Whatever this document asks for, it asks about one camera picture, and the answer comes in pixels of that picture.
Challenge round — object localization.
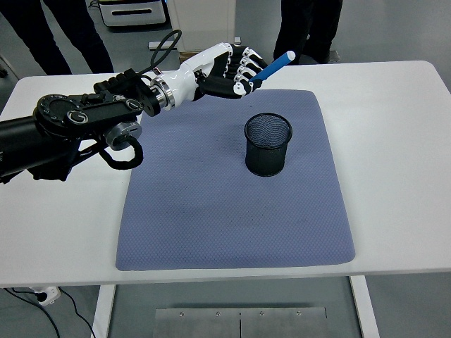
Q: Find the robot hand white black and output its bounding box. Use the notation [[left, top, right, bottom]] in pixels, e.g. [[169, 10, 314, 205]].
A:
[[168, 42, 269, 106]]

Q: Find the blue marker pen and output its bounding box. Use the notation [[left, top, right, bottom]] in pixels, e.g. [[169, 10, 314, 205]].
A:
[[248, 50, 297, 85]]

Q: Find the black mesh pen holder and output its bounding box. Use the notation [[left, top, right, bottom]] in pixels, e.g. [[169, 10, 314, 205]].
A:
[[244, 112, 294, 177]]

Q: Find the cardboard box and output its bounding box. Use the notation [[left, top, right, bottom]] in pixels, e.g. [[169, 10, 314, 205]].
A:
[[178, 51, 202, 68]]

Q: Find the white cabinet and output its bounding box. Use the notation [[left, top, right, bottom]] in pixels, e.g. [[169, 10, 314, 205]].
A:
[[168, 0, 237, 53]]

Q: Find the grey metal base bar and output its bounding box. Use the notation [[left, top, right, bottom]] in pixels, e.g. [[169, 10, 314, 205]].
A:
[[147, 37, 242, 50]]

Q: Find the white appliance with black slot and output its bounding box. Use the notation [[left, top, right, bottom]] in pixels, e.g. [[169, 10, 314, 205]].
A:
[[98, 0, 167, 27]]

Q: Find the person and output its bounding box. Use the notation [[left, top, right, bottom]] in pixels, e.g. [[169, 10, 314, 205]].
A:
[[0, 0, 116, 75], [273, 0, 345, 66]]

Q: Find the blue-grey textured mat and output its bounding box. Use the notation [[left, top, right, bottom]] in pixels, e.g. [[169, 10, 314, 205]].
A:
[[115, 89, 356, 272]]

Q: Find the grey metal plate with screws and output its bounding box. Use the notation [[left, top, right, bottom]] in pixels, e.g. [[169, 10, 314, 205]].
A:
[[154, 307, 328, 338]]

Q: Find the white table leg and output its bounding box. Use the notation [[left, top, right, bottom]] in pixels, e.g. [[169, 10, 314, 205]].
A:
[[348, 276, 381, 338], [92, 284, 117, 338]]

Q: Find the white power strip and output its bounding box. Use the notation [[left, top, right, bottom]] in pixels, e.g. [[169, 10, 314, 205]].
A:
[[28, 285, 61, 306]]

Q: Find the black floor cable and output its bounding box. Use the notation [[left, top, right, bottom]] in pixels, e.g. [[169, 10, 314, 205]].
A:
[[3, 287, 96, 338]]

